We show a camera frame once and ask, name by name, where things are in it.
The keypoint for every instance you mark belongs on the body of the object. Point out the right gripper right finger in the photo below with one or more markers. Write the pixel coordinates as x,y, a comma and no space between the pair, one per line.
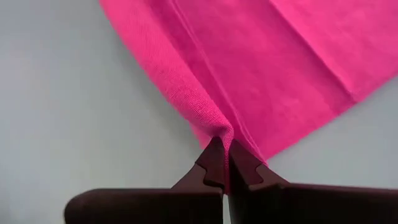
311,205

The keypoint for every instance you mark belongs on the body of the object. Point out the pink cloth towel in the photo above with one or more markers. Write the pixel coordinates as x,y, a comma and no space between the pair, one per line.
264,68

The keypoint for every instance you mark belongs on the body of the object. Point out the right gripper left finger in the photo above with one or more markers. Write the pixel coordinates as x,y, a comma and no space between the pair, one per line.
140,207

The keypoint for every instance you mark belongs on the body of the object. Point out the green table mat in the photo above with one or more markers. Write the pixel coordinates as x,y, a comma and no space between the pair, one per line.
46,93

